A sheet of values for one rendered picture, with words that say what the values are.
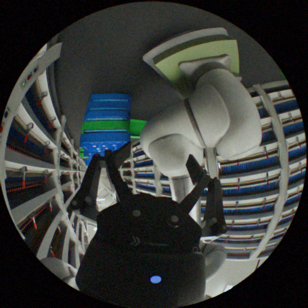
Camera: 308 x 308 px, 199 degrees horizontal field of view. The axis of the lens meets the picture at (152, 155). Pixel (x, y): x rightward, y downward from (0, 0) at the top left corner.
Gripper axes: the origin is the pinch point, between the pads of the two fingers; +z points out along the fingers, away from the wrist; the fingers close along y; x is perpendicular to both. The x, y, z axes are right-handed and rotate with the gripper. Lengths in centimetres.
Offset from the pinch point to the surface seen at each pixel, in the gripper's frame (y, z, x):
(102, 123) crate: -33.9, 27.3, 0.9
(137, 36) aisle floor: -18, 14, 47
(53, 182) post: -77, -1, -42
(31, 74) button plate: -46, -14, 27
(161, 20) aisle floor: -8, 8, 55
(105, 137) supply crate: -29.0, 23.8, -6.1
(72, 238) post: -60, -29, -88
